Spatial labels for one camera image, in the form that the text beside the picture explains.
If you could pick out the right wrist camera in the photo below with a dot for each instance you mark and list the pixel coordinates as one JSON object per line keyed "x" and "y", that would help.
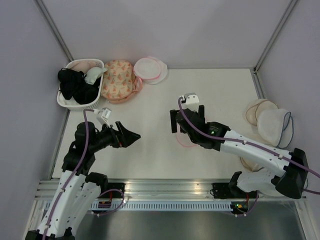
{"x": 190, "y": 101}

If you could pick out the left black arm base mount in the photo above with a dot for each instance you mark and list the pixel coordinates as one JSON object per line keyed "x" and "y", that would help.
{"x": 110, "y": 186}

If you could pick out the white slotted cable duct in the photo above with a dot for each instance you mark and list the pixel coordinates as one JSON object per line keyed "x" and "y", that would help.
{"x": 220, "y": 206}

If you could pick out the pale pink bra in basket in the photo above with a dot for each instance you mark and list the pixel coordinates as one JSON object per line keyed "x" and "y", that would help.
{"x": 83, "y": 66}

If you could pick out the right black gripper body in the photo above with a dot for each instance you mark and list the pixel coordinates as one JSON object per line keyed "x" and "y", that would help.
{"x": 192, "y": 137}

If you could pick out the mint green bra in basket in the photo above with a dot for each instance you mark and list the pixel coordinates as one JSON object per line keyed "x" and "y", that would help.
{"x": 93, "y": 74}

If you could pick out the black bra in basket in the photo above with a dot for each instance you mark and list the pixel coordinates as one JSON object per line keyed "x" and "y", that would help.
{"x": 86, "y": 93}

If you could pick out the right aluminium frame post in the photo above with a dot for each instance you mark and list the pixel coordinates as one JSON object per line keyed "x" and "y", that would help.
{"x": 275, "y": 34}

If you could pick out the aluminium mounting rail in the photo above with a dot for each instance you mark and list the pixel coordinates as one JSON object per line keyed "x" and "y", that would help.
{"x": 158, "y": 190}

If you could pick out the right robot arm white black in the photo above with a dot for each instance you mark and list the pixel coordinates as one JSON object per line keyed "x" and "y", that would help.
{"x": 282, "y": 173}

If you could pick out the white plastic laundry basket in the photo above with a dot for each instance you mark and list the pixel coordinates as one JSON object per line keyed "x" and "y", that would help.
{"x": 78, "y": 107}

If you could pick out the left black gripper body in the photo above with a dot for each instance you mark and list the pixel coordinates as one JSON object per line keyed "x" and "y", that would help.
{"x": 108, "y": 137}

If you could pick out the white round bag pink trim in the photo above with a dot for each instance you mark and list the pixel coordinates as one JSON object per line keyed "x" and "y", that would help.
{"x": 150, "y": 70}

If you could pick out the left aluminium frame post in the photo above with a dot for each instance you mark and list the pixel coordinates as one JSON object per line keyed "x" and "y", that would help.
{"x": 40, "y": 4}

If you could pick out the white bra in basket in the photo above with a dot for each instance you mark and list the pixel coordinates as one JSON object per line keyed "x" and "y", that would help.
{"x": 65, "y": 102}

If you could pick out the black lace bra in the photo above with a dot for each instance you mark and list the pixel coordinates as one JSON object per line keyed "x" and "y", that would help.
{"x": 70, "y": 82}

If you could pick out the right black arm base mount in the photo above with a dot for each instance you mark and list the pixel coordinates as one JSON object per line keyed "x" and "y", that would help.
{"x": 225, "y": 188}

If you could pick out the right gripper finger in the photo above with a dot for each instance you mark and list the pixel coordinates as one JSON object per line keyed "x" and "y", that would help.
{"x": 201, "y": 112}
{"x": 174, "y": 125}

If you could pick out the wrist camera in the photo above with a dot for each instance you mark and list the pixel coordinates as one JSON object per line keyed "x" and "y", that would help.
{"x": 190, "y": 101}
{"x": 102, "y": 115}

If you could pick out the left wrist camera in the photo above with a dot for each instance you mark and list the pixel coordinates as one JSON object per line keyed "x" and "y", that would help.
{"x": 102, "y": 115}

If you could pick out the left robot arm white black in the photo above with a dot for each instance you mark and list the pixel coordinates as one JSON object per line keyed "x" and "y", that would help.
{"x": 78, "y": 187}

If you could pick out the aluminium frame post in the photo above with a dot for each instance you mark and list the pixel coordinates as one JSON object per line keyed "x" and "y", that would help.
{"x": 40, "y": 4}
{"x": 275, "y": 34}

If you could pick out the floral peach laundry bag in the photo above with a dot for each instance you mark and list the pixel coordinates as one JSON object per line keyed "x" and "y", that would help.
{"x": 120, "y": 83}

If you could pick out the round mesh bag pink trim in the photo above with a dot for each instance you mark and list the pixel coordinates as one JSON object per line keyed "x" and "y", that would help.
{"x": 184, "y": 140}

